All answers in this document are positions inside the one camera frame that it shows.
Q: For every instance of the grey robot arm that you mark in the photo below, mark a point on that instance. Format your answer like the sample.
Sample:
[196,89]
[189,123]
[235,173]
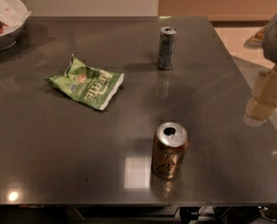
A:
[269,44]

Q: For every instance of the orange soda can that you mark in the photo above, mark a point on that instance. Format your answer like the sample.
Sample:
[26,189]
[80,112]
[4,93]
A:
[170,144]

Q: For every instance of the tall silver slim can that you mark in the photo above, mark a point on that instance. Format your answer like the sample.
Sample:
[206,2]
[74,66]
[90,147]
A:
[167,43]

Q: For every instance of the white bowl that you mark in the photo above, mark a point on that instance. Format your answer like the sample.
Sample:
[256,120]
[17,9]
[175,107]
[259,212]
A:
[10,35]

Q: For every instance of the green jalapeno chip bag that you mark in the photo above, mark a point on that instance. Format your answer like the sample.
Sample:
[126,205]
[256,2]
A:
[87,85]

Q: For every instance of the white paper napkin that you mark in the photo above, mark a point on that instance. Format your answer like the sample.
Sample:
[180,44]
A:
[13,12]

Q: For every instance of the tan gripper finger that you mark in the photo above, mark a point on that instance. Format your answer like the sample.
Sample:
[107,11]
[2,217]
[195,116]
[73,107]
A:
[263,102]

